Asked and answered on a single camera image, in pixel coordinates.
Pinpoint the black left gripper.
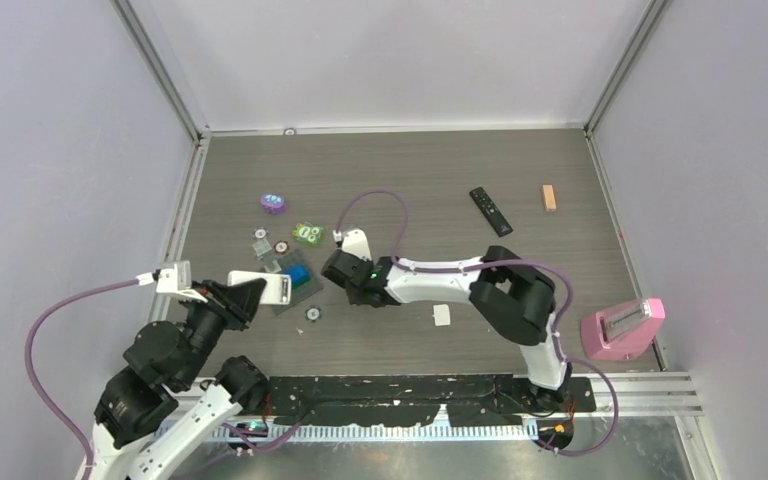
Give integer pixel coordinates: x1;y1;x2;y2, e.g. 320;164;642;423
178;275;267;385

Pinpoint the purple cable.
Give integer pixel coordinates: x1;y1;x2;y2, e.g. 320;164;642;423
24;278;143;480
334;190;620;460

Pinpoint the purple monster toy block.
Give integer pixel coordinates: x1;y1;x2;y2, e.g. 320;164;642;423
260;193;287;215

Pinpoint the white remote control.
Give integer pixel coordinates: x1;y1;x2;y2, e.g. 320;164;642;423
227;270;292;306

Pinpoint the blue building brick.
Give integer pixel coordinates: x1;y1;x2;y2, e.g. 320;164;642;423
284;264;311;289

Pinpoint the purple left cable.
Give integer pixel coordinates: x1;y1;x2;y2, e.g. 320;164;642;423
24;278;143;480

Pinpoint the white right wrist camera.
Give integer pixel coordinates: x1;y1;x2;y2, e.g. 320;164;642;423
332;228;372;261

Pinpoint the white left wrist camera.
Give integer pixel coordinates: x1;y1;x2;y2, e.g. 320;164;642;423
135;260;207;303

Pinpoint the green monster toy block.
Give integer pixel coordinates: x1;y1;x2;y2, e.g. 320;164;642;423
293;223;324;246

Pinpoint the blue poker chip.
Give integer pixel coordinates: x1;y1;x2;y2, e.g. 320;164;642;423
305;306;322;323

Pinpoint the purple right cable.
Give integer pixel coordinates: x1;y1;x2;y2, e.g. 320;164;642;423
334;190;620;460

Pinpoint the white poker chip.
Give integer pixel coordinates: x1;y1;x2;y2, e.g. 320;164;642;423
253;227;269;240

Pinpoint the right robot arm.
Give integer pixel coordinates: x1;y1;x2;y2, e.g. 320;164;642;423
321;245;574;411

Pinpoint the grey building brick piece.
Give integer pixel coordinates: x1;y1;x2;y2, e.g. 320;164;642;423
252;239;273;258

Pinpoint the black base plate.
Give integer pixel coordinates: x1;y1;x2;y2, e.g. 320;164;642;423
263;374;596;427

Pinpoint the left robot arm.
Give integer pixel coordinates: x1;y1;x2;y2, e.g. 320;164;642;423
80;278;270;479

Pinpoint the black remote control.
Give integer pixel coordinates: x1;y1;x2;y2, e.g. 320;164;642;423
469;187;513;237

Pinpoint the orange wooden block far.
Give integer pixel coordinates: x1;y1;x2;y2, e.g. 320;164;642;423
541;184;557;212

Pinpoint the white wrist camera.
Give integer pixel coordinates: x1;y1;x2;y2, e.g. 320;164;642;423
135;260;207;303
332;228;372;261

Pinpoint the pink toy toaster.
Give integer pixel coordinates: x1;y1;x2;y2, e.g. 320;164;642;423
580;298;666;361

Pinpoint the grey building baseplate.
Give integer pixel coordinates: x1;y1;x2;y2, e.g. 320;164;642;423
261;250;323;315

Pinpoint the white battery cover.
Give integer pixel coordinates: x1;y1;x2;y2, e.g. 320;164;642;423
432;304;451;327

